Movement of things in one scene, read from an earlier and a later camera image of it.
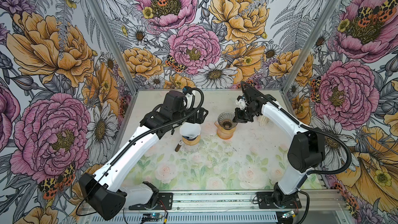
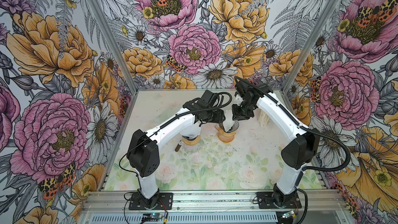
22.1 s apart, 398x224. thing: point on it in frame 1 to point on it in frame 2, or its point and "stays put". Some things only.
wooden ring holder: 192,142 stays put
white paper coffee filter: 191,130 stays put
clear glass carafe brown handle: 188,149 stays put
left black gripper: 200,120 to 218,118
